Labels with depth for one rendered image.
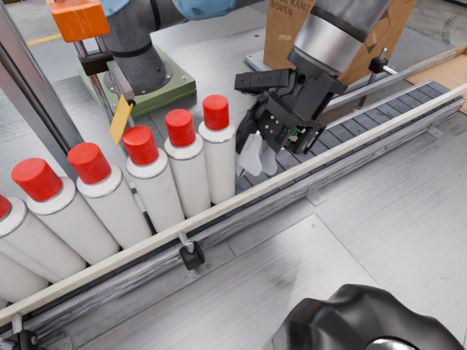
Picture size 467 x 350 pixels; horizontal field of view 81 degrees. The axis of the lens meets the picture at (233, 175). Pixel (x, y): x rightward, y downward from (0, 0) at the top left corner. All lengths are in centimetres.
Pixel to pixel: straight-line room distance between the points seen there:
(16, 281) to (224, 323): 27
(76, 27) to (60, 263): 28
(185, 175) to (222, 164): 6
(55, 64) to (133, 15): 44
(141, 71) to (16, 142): 35
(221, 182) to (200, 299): 17
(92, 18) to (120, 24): 41
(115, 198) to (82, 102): 56
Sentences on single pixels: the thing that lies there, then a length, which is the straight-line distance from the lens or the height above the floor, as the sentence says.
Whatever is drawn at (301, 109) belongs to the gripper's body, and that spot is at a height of 107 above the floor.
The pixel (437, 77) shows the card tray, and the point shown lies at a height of 83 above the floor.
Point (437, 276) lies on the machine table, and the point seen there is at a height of 83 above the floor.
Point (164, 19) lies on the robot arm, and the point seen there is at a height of 101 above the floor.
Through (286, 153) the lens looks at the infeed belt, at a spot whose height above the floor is 88.
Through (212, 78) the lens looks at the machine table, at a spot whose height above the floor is 83.
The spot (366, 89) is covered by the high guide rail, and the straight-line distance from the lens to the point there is 66.
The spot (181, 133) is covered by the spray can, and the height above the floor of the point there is 107.
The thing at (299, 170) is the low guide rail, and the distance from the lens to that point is 51.
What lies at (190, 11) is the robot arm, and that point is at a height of 118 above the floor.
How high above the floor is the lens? 129
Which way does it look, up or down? 51 degrees down
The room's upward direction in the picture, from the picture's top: straight up
